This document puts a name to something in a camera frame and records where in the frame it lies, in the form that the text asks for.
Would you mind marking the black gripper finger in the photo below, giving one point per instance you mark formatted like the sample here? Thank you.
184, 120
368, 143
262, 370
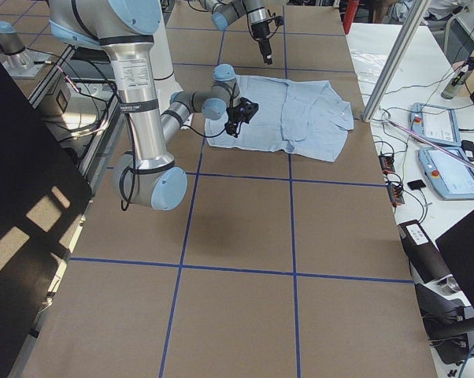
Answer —
235, 130
267, 59

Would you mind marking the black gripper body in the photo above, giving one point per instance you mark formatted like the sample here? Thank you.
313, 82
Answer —
261, 35
234, 116

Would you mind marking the light blue shirt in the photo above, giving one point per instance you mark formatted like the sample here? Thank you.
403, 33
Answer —
305, 118

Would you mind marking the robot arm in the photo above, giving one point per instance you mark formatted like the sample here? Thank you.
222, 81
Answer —
224, 14
147, 174

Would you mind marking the red cylinder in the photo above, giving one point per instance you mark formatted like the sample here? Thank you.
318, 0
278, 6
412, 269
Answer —
349, 15

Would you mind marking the upper teach pendant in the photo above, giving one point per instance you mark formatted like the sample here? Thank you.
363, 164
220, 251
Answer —
437, 124

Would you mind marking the teach pendant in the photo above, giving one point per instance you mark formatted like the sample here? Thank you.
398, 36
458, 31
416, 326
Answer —
437, 124
450, 178

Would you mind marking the black monitor panel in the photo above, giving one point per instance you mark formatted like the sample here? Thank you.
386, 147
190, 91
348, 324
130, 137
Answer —
42, 196

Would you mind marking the lower teach pendant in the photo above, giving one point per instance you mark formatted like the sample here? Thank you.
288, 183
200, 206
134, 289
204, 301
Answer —
450, 178

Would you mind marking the black roll with label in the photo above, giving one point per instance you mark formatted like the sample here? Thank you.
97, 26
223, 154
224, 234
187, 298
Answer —
422, 252

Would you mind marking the black monitor stand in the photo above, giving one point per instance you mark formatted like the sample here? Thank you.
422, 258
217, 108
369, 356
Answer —
449, 324

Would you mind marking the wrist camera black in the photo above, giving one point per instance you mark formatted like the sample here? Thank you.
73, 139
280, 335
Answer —
277, 20
246, 110

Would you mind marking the aluminium frame post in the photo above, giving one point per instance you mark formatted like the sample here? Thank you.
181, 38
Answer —
401, 44

